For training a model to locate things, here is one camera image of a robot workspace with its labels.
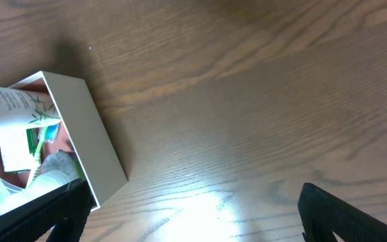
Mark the white lotion tube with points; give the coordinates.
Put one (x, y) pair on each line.
(26, 109)

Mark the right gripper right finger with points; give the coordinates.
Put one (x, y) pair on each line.
(325, 217)

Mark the green white soap box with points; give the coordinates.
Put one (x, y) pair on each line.
(18, 148)

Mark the white box with brown interior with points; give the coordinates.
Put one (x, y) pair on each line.
(82, 148)

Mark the clear pump bottle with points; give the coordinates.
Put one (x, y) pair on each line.
(12, 197)

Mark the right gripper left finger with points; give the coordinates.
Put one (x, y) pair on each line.
(63, 211)

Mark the green white toothbrush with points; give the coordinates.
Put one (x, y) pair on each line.
(44, 141)

